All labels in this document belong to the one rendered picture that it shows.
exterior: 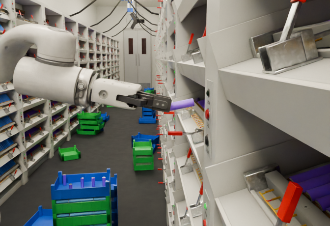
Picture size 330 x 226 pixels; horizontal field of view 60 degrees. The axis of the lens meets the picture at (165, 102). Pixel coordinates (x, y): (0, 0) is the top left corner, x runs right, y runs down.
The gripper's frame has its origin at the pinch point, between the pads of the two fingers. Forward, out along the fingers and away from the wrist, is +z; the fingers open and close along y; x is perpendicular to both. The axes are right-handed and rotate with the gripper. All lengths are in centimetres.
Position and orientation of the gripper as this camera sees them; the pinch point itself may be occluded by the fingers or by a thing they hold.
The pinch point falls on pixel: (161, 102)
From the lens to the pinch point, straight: 64.9
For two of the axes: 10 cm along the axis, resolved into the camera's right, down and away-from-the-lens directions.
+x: -2.1, 9.7, 1.4
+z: 9.8, 2.0, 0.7
